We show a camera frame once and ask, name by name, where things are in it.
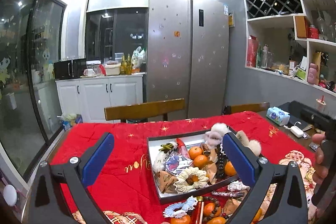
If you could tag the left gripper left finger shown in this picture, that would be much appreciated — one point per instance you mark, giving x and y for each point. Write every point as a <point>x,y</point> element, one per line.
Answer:
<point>47,201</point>

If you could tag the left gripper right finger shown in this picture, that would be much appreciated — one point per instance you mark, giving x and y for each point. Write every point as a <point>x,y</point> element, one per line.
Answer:
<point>288,204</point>

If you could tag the orange mandarin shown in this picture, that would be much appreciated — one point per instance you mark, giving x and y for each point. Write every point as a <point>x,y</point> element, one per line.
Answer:
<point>200,161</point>

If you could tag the person's right hand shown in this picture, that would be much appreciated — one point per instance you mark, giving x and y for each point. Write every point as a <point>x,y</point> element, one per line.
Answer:
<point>321,171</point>

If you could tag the mandarin in tray left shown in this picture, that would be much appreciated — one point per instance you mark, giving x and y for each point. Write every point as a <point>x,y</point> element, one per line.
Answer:
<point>229,170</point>

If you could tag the mandarin in tray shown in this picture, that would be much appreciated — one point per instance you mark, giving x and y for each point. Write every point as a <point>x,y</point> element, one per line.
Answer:
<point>229,170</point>
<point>194,152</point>

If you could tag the white power adapter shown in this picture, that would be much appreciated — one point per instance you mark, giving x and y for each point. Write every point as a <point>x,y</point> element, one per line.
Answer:
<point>295,130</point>

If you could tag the red printed blanket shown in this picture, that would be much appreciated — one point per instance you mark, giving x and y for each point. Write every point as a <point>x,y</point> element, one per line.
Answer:
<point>126,185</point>

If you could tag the black laptop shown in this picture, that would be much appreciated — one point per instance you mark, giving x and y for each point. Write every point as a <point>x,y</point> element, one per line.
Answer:
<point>294,108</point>

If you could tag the blue tissue pack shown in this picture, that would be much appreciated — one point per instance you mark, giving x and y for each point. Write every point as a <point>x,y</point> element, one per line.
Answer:
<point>278,116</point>

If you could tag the white fluffy plush toy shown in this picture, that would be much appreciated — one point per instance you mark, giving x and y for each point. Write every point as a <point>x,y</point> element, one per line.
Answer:
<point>219,132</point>

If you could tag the mandarin in tray right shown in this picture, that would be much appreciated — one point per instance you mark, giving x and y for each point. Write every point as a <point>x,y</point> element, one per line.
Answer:
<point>194,152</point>

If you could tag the wooden chair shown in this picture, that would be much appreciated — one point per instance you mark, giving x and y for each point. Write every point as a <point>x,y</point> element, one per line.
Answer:
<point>142,111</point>
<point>254,107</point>

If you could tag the light blue scrunchie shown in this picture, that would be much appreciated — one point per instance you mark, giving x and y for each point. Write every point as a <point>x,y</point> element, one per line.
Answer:
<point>180,209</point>

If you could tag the black shallow tray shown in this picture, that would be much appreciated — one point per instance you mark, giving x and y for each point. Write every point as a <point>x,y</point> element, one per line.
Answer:
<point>169,157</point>

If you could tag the white kitchen cabinet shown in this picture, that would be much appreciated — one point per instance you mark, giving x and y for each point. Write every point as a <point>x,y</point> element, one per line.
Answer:
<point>88,96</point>

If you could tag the cream knitted scrunchie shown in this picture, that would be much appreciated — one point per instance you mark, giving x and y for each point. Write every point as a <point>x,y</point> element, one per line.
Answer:
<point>191,178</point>

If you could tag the black microwave oven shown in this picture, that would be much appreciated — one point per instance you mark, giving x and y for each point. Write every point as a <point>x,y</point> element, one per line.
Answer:
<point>70,69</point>

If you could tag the silver double-door refrigerator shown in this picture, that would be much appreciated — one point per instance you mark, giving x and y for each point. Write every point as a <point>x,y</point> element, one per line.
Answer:
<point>187,55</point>

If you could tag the glass sliding door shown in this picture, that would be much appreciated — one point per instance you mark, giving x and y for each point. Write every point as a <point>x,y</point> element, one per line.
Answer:
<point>30,109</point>

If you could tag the white wall shelf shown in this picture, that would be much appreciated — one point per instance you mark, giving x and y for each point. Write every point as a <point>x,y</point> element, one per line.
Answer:
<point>293,41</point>

